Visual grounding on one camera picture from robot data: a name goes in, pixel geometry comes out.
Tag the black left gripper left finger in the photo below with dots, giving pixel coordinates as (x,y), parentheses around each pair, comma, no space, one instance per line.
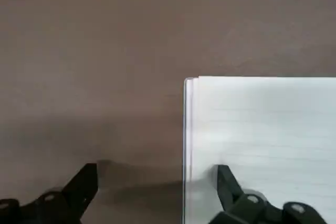
(65,200)

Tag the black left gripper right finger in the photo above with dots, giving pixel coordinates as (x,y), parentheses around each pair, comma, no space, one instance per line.
(236,208)

